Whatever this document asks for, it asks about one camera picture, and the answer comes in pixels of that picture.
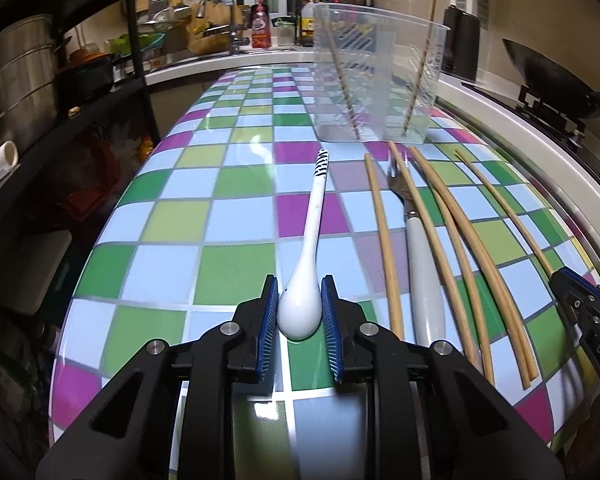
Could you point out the wooden cutting board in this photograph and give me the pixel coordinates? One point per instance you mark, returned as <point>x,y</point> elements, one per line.
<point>207,35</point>

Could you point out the black gas stove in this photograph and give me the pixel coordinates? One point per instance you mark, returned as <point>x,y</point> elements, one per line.
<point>555,120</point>

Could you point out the white plastic board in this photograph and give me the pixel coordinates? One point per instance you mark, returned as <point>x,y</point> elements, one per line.
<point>42,270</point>

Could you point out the black electric kettle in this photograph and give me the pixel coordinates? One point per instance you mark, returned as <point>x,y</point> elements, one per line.
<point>461,42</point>

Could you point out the chrome kitchen faucet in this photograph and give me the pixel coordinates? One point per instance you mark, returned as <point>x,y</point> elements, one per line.
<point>232,30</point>

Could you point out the clear plastic container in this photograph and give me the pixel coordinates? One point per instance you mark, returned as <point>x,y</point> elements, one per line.
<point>375,60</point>

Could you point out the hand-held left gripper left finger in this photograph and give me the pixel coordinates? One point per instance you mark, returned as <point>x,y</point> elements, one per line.
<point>267,332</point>

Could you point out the white plastic tube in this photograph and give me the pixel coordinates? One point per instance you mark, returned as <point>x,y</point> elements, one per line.
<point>2,157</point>

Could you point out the green plastic basin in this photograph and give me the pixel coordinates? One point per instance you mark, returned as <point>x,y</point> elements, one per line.
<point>140,44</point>

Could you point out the glass jar green lid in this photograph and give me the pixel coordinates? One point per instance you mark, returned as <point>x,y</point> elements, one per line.
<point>286,32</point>

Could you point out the cooking oil bottle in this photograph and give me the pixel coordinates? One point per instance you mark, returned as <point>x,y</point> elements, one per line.
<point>307,22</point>

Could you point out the wooden chopstick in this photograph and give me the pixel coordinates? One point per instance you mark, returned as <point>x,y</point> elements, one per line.
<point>472,310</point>
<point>514,345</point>
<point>505,210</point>
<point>432,250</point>
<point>384,245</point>
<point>329,47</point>
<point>524,342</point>
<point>420,60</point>

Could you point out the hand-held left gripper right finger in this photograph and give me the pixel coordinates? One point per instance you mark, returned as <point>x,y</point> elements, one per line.
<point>331,332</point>

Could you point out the steel colander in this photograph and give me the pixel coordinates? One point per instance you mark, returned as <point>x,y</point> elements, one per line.
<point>165,20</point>

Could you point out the black metal shelf rack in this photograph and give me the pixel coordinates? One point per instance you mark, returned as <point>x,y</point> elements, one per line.
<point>130,35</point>

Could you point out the black cooking pot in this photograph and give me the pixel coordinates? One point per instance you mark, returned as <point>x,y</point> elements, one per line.
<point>87,77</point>

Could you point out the red dish soap bottle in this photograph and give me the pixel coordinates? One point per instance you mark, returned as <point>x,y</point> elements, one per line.
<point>261,27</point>

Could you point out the large steel stockpot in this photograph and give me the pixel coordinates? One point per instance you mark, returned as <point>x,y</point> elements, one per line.
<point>15,85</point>

